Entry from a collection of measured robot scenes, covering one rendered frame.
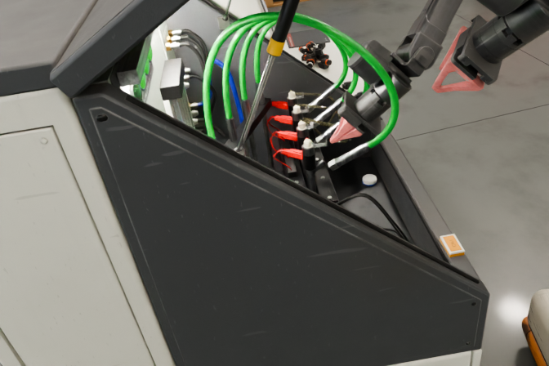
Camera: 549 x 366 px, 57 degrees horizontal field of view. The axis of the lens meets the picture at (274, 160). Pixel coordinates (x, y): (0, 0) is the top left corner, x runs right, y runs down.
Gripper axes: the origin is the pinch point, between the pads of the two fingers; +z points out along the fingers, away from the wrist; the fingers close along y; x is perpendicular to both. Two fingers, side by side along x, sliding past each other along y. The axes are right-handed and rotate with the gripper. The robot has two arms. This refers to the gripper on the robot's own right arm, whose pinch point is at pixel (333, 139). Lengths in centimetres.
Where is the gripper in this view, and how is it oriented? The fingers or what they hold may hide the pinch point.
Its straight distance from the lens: 109.8
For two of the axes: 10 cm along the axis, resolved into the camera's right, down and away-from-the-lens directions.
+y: -7.7, -5.8, -2.6
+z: -6.2, 5.9, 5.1
